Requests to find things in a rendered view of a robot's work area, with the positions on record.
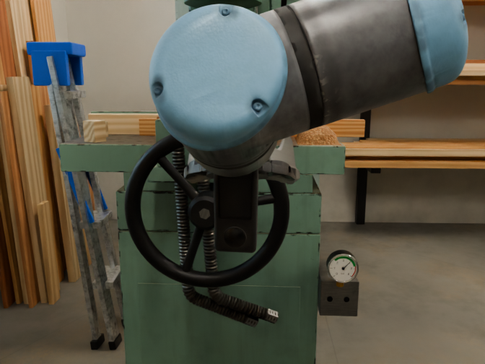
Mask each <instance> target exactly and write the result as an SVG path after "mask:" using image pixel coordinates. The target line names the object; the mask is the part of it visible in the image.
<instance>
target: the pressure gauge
mask: <svg viewBox="0 0 485 364"><path fill-rule="evenodd" d="M351 260H352V261H351ZM350 261H351V262H350ZM349 262H350V263H349ZM347 264H348V265H347ZM346 265H347V266H346ZM326 266H327V270H328V274H329V276H330V278H331V279H332V280H334V281H335V282H336V286H337V287H343V286H344V283H347V282H351V281H352V280H353V279H354V278H355V277H356V276H357V274H358V272H359V265H358V262H357V260H356V259H355V258H354V255H353V254H352V253H350V252H349V251H346V250H337V251H334V252H333V253H331V254H330V255H329V257H328V258H327V261H326ZM342 267H343V268H344V267H345V268H344V270H342Z"/></svg>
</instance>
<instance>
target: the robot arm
mask: <svg viewBox="0 0 485 364"><path fill-rule="evenodd" d="M467 54H468V27H467V22H466V18H465V13H464V8H463V3H462V1H461V0H301V1H297V2H295V3H292V4H288V5H286V6H282V7H279V8H277V9H273V10H271V11H268V12H264V13H262V14H256V13H255V12H252V11H250V10H248V9H245V8H243V7H240V6H234V5H230V4H213V5H208V6H203V7H200V8H198V9H194V10H193V11H191V12H189V13H187V14H184V15H183V16H182V17H180V18H179V19H177V20H176V21H175V22H174V23H172V24H171V26H169V27H168V29H167V30H166V31H165V33H164V34H163V35H162V37H161V38H160V40H159V42H158V43H157V45H156V47H155V50H154V53H153V54H152V59H151V62H150V66H149V88H150V92H151V96H152V99H153V102H154V105H155V107H156V109H157V113H158V115H159V117H160V120H161V122H162V123H163V125H164V127H165V128H166V129H167V130H168V132H169V133H170V134H171V135H172V136H173V137H174V138H176V139H177V140H178V141H179V142H181V143H182V144H183V146H184V147H185V148H186V149H187V150H188V151H189V156H188V165H187V167H186V168H185V169H184V178H185V179H186V180H187V181H189V182H191V183H196V182H199V181H202V180H207V179H214V247H215V249H216V250H217V251H226V252H240V253H254V252H255V250H256V246H257V232H258V180H259V179H267V180H273V181H280V182H281V183H287V184H293V183H295V182H296V181H297V180H298V179H299V178H300V172H299V170H298V169H297V168H296V165H295V158H294V147H293V142H292V139H291V137H290V136H294V135H296V134H300V133H302V132H305V131H308V130H310V129H314V128H317V127H319V126H324V125H326V124H330V123H333V122H335V121H339V120H341V119H344V118H348V117H350V116H354V115H356V114H359V113H363V112H365V111H369V110H372V109H374V108H378V107H380V106H383V105H387V104H389V103H394V102H396V101H399V100H402V99H405V98H409V97H411V96H414V95H418V94H420V93H423V92H427V93H428V94H429V93H431V92H433V91H434V90H435V89H436V88H438V87H441V86H443V85H446V84H448V83H451V82H452V81H454V80H455V79H456V78H457V77H458V76H459V75H460V73H461V72H462V70H463V67H464V66H465V63H466V58H467ZM280 139H282V141H281V144H280V146H279V148H278V149H276V145H277V141H278V140H280Z"/></svg>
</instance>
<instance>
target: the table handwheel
mask: <svg viewBox="0 0 485 364"><path fill-rule="evenodd" d="M181 147H184V146H183V144H182V143H181V142H179V141H178V140H177V139H176V138H174V137H173V136H172V135H171V134H170V135H168V136H166V137H164V138H162V139H161V140H159V141H158V142H156V143H155V144H153V145H152V146H151V147H150V148H149V149H148V150H147V151H146V152H145V153H144V154H143V155H142V156H141V158H140V159H139V161H138V162H137V164H136V165H135V167H134V169H133V170H132V172H131V175H130V177H129V180H128V184H127V187H126V194H125V203H124V204H125V216H126V223H127V226H128V231H129V232H130V235H131V238H132V240H133V242H134V244H135V245H136V247H137V248H138V250H139V252H140V253H141V255H142V256H143V257H144V258H145V259H146V260H147V261H148V262H149V263H150V264H151V265H152V266H153V267H154V268H155V269H156V270H158V271H159V272H161V273H162V274H164V275H165V276H167V277H169V278H170V279H172V280H175V281H177V282H180V283H183V284H186V285H190V286H194V287H224V286H228V285H233V284H236V283H238V282H242V281H243V280H246V279H247V278H249V277H252V276H253V275H254V274H256V273H257V272H259V271H260V270H262V268H264V267H265V265H267V264H268V263H269V262H270V260H272V258H273V257H274V256H275V254H276V253H277V251H278V250H279V248H280V246H281V244H282V242H283V240H284V237H285V235H286V233H287V228H288V224H289V195H288V191H287V186H286V184H285V183H281V182H280V181H273V180H267V179H266V181H267V183H268V185H269V188H270V190H271V194H267V195H263V196H259V197H258V206H260V205H265V204H274V217H273V222H272V226H271V229H270V232H269V234H268V237H267V239H266V241H265V242H264V244H263V245H262V246H261V248H260V249H259V250H258V251H257V252H256V253H255V254H254V255H253V256H252V257H251V258H249V259H248V260H247V261H245V262H244V263H242V264H240V265H238V266H236V267H233V268H231V269H227V270H224V271H220V272H199V271H195V270H192V269H191V268H192V266H193V262H194V259H195V256H196V252H197V250H198V247H199V244H200V242H201V239H202V237H203V234H204V231H205V230H209V229H212V228H214V183H210V184H209V185H210V186H211V187H210V189H211V190H210V191H202V192H200V193H198V192H197V191H196V190H195V189H194V187H192V185H190V184H189V182H187V180H186V179H184V177H182V175H181V174H180V173H179V172H178V171H177V169H176V168H175V167H174V166H173V165H172V163H171V162H170V161H169V160H168V159H167V158H166V157H165V156H166V155H168V154H170V153H171V152H173V151H175V150H177V149H179V148H181ZM157 163H159V164H160V166H161V167H162V168H163V169H164V170H165V171H166V172H167V173H168V174H169V175H170V177H171V178H172V179H173V180H174V181H175V182H176V183H177V184H178V185H179V187H180V188H181V189H182V190H183V191H184V192H185V194H186V195H187V196H188V198H189V199H190V200H191V201H192V202H191V203H190V205H189V207H188V218H189V220H190V221H191V223H192V224H193V225H194V226H196V227H195V230H194V233H193V237H192V239H191V244H190V246H189V249H188V252H187V254H186V257H185V260H184V262H183V266H181V265H178V264H176V263H175V262H173V261H171V260H170V259H168V258H167V257H166V256H165V255H164V254H162V253H161V252H160V251H159V250H158V249H157V247H156V246H155V245H154V244H153V242H152V241H151V239H150V238H149V236H148V234H147V232H146V230H145V227H144V223H143V221H142V217H141V195H142V191H143V187H144V184H145V182H146V179H147V177H148V175H149V174H150V172H151V171H152V169H153V168H154V166H155V165H156V164H157Z"/></svg>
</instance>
